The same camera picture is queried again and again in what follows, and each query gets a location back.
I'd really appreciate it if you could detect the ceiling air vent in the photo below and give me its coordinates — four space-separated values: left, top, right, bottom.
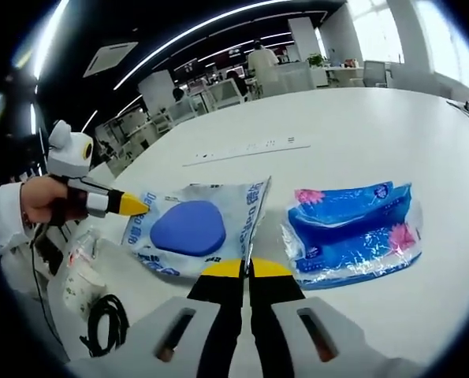
84 41 139 78

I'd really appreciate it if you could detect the white desk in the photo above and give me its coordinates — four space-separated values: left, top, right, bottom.
324 66 365 88

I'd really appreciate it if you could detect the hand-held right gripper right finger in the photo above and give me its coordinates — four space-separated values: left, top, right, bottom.
248 258 422 378

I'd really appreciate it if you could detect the white package with blue shape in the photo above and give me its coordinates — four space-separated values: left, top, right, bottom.
121 176 274 281

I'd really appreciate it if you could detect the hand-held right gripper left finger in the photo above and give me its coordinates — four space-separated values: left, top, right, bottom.
66 258 246 378

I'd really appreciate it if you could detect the white cabinet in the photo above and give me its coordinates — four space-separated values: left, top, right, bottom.
277 62 316 94

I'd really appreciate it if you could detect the grey office chair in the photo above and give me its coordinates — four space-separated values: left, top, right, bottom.
363 61 387 87

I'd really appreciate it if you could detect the blue tissue pack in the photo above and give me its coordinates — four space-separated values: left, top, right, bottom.
280 180 424 291

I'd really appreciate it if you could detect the white office chair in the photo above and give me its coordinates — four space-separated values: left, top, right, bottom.
166 98 199 127
208 78 247 106

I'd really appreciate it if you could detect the thin black cable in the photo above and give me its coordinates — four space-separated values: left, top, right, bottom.
29 230 64 350

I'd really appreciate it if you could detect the person's left hand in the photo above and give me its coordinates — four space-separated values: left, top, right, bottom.
20 176 89 228

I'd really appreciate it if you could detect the person's white shirt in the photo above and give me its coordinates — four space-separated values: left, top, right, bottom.
0 232 73 358

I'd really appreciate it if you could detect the ceiling light strip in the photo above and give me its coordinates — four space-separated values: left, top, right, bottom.
114 0 326 91

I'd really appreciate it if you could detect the small clear plastic bag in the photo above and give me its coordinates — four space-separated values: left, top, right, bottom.
62 271 110 321

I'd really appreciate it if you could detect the clear plastic water bottle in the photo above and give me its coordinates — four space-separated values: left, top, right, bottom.
66 230 101 276

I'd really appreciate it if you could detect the large window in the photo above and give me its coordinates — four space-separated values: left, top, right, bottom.
426 0 469 94

